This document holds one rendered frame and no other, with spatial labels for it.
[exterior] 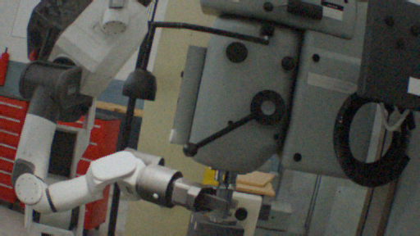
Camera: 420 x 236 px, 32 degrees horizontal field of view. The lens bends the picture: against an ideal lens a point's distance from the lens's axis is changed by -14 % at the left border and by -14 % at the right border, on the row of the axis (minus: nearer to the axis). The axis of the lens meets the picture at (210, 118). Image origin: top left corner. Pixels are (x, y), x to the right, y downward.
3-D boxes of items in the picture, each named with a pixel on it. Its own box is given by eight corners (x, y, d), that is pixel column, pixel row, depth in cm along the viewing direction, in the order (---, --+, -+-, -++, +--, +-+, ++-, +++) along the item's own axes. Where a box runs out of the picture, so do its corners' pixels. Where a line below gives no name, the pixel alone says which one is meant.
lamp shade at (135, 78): (117, 93, 173) (123, 65, 173) (148, 98, 176) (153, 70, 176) (127, 97, 167) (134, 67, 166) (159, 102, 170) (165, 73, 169)
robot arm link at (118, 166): (138, 168, 177) (84, 185, 177) (148, 190, 184) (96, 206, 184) (131, 146, 182) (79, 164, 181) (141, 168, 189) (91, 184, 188)
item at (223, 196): (226, 220, 173) (232, 194, 172) (205, 215, 173) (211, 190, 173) (228, 216, 177) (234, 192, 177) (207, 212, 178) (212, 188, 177)
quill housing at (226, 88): (183, 165, 164) (214, 9, 163) (186, 155, 185) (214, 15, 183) (276, 182, 164) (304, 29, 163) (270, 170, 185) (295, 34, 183)
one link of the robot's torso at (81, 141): (26, 217, 238) (44, 76, 239) (74, 228, 244) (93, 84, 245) (30, 224, 224) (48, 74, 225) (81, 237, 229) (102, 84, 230)
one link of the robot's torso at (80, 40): (2, 79, 215) (20, 16, 185) (65, 6, 233) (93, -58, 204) (72, 140, 216) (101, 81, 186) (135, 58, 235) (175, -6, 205)
